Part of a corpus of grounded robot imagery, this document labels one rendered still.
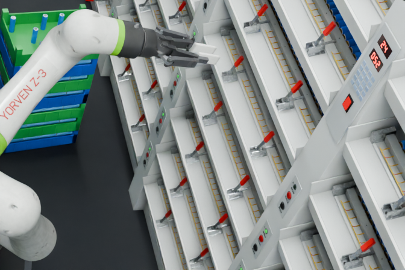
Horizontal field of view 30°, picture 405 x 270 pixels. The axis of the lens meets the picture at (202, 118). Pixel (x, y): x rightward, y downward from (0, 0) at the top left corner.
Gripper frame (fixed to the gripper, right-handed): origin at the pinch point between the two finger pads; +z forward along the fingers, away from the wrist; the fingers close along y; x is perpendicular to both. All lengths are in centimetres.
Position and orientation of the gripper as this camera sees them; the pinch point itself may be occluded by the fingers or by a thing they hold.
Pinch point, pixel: (205, 53)
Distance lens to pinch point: 203.4
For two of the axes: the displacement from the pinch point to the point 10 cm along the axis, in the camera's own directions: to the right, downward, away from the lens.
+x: 4.6, -6.4, -6.2
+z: 8.5, 1.1, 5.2
